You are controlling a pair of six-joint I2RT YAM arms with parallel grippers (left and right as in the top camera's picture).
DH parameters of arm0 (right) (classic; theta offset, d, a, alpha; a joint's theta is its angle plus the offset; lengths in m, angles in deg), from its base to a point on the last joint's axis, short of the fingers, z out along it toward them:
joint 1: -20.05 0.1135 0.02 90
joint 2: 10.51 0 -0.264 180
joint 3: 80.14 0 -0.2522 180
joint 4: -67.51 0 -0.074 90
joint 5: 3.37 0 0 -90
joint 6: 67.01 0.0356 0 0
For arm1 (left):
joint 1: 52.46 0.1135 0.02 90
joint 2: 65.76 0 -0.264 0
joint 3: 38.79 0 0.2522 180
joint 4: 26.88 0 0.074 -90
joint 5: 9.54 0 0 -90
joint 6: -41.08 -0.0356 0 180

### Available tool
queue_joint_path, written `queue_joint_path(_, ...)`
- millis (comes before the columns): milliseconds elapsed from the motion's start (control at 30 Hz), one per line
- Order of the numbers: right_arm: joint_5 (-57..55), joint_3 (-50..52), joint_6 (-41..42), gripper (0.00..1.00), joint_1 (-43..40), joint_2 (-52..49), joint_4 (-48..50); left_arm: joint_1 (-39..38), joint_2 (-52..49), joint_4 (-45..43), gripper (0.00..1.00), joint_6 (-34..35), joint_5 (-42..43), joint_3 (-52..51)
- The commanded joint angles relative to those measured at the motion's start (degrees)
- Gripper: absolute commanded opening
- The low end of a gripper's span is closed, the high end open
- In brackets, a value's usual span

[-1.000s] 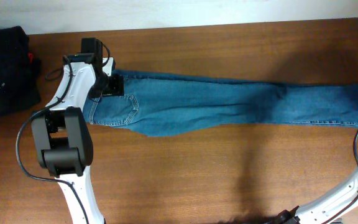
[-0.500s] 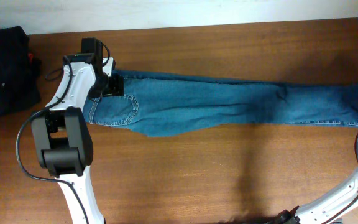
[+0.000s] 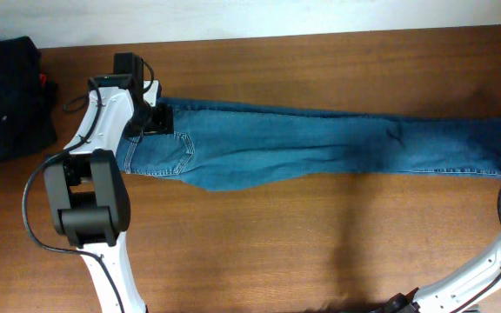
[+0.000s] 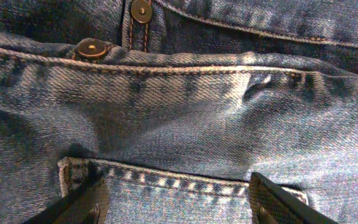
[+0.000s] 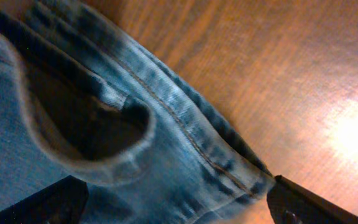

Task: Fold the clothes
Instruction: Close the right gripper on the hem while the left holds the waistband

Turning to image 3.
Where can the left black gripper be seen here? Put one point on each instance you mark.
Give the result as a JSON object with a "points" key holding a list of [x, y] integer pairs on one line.
{"points": [[163, 122]]}

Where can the blue denim jeans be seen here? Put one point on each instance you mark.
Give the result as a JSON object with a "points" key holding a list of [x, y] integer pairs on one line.
{"points": [[234, 146]]}

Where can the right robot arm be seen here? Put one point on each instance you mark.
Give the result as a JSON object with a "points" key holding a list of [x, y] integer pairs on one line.
{"points": [[461, 290]]}

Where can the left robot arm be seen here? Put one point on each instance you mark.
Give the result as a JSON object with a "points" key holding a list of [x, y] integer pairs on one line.
{"points": [[89, 203]]}

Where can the black folded garment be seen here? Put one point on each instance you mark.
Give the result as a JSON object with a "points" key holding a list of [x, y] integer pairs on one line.
{"points": [[27, 99]]}

